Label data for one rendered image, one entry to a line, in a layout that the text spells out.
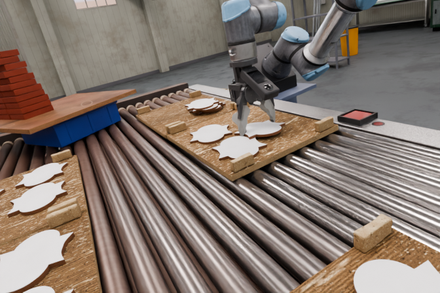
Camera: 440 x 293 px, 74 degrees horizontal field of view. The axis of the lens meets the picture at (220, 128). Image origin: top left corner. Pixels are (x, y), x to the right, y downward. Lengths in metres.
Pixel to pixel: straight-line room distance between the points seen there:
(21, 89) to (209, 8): 11.51
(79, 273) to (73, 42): 10.10
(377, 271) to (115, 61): 10.57
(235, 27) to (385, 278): 0.61
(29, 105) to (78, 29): 9.21
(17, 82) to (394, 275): 1.35
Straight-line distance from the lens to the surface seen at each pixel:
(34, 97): 1.44
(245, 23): 0.79
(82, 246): 0.60
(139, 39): 11.11
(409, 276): 0.43
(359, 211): 0.56
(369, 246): 0.45
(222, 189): 0.64
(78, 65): 10.51
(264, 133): 0.79
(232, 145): 0.78
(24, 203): 0.85
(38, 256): 0.62
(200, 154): 0.79
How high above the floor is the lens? 1.25
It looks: 19 degrees down
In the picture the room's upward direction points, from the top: 12 degrees counter-clockwise
